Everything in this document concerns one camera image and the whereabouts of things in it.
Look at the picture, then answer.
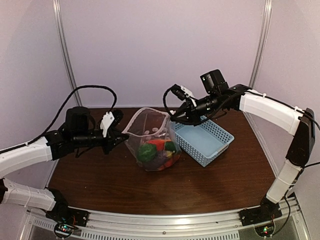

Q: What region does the right aluminium frame post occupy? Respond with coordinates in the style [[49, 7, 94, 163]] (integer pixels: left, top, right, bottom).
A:
[[249, 0, 273, 88]]

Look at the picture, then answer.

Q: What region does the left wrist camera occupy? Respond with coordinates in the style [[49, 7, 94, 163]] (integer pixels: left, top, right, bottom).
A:
[[99, 109, 124, 138]]

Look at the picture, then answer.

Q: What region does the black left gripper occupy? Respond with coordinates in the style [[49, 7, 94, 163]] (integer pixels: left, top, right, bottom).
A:
[[72, 128, 129, 155]]

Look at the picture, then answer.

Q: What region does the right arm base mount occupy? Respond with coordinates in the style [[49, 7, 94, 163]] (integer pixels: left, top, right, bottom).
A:
[[239, 197, 282, 238]]

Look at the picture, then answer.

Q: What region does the clear zip top bag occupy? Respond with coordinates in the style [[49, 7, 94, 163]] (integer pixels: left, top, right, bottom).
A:
[[122, 107, 182, 172]]

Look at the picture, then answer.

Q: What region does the purple toy eggplant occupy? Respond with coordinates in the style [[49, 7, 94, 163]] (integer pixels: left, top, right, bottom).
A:
[[142, 158, 165, 172]]

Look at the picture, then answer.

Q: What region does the orange red toy pepper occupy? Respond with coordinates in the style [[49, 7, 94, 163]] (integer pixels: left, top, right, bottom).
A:
[[147, 139, 166, 151]]

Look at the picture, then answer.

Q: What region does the front aluminium rail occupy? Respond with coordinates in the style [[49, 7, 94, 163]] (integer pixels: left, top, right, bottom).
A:
[[24, 197, 308, 240]]

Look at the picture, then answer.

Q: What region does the left aluminium frame post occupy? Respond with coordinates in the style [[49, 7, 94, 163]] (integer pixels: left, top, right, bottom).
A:
[[52, 0, 77, 90]]

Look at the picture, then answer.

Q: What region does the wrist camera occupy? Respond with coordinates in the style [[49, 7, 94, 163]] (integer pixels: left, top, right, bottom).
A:
[[99, 109, 124, 138], [171, 84, 197, 107]]

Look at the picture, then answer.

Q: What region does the light blue plastic basket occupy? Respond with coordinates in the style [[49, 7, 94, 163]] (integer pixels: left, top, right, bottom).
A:
[[173, 120, 235, 167]]

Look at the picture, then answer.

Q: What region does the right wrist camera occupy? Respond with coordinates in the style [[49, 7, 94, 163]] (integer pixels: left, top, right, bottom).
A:
[[171, 84, 197, 107]]

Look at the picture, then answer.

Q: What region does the green toy avocado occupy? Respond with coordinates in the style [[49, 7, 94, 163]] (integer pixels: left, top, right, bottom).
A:
[[164, 141, 177, 152]]

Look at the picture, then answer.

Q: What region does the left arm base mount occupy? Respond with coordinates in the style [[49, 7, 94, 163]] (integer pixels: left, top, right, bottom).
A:
[[44, 199, 89, 240]]

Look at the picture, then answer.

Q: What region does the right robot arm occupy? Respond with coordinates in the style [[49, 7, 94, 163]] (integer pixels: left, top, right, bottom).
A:
[[165, 69, 319, 221]]

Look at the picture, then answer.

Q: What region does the black cable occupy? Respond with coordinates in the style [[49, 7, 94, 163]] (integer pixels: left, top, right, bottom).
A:
[[162, 86, 201, 126], [0, 84, 118, 151]]

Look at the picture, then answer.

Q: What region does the left black cable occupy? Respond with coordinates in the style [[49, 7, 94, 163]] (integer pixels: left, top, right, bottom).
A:
[[0, 84, 118, 151]]

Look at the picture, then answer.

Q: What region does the green toy cucumber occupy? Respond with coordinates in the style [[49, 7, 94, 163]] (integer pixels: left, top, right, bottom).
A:
[[137, 143, 157, 163]]

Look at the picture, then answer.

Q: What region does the aluminium frame post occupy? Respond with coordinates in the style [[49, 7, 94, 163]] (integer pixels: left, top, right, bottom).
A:
[[52, 0, 77, 90], [249, 0, 273, 88]]

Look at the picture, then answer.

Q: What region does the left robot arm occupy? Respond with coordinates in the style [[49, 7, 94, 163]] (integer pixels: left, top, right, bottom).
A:
[[0, 107, 129, 222]]

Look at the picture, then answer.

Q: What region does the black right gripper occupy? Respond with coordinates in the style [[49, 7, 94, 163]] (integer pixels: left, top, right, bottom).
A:
[[170, 91, 222, 126]]

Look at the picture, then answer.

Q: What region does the right black cable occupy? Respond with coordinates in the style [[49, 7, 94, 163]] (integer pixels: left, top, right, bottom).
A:
[[162, 86, 201, 126]]

